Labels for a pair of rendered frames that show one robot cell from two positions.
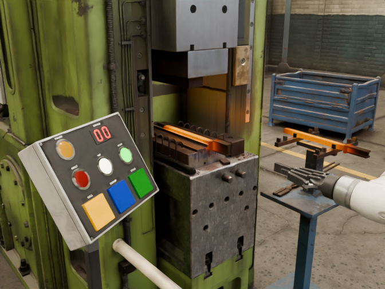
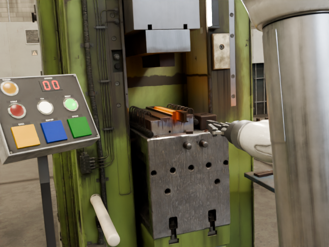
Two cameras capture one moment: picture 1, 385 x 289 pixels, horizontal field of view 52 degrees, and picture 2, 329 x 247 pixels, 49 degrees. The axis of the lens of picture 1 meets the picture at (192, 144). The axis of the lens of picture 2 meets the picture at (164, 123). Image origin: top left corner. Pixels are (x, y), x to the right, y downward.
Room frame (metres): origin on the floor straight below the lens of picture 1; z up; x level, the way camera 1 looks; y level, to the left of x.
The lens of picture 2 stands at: (-0.01, -0.62, 1.21)
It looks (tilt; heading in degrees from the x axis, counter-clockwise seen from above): 9 degrees down; 22
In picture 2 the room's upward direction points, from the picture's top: 3 degrees counter-clockwise
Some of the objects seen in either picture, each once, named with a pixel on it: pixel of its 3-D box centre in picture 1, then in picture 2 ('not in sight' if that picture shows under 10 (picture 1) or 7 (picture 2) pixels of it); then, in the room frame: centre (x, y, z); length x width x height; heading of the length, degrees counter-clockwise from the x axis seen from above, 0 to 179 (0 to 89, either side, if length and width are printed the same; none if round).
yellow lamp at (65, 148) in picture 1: (65, 149); (9, 88); (0.95, 0.32, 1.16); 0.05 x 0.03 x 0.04; 130
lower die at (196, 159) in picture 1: (175, 142); (158, 118); (1.64, 0.08, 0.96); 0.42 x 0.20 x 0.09; 40
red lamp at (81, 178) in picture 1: (81, 179); (16, 110); (0.93, 0.28, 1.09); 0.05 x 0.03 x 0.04; 130
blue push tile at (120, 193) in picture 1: (120, 196); (53, 132); (1.00, 0.20, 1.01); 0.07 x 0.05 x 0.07; 155
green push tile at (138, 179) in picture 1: (140, 183); (79, 127); (1.09, 0.16, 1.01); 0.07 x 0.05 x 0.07; 155
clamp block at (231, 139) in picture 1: (228, 144); (203, 120); (1.64, -0.16, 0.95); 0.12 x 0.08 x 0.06; 40
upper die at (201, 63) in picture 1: (173, 58); (154, 44); (1.64, 0.08, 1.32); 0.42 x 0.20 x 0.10; 40
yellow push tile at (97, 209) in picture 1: (98, 212); (25, 136); (0.91, 0.24, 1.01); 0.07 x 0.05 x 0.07; 155
